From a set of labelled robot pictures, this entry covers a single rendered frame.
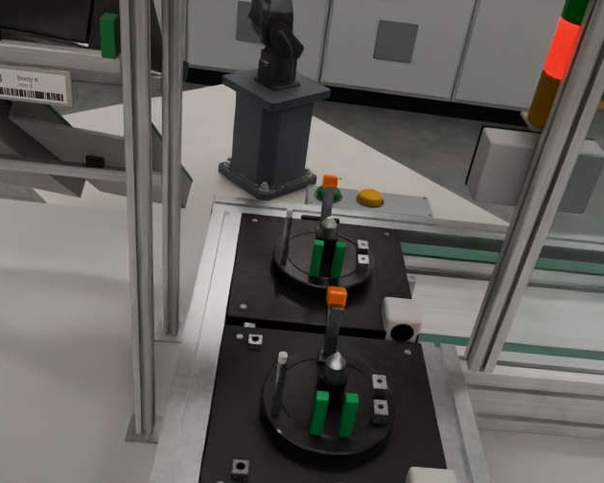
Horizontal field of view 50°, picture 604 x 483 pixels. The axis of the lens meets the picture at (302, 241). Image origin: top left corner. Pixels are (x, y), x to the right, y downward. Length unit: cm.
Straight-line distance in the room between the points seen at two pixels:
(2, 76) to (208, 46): 344
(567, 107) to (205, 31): 343
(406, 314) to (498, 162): 23
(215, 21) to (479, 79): 157
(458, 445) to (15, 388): 53
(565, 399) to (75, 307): 67
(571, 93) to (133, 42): 38
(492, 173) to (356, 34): 325
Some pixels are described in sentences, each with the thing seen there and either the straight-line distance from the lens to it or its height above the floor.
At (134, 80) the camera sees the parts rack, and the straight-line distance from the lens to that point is 56.
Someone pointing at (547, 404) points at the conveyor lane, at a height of 92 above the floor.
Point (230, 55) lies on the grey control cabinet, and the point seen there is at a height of 21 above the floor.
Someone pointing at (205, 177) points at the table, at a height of 86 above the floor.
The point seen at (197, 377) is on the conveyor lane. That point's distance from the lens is 75.
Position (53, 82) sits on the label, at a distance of 58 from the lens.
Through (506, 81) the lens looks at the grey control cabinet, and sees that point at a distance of 412.
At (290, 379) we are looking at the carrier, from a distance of 71.
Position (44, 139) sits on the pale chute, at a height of 115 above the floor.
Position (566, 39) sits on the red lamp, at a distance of 66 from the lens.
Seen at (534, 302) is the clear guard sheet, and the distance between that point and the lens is 78.
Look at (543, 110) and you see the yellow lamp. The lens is 68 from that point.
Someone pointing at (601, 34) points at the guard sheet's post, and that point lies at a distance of 63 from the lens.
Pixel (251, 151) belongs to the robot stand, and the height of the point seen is 94.
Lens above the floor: 150
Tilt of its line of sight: 34 degrees down
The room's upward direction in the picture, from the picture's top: 8 degrees clockwise
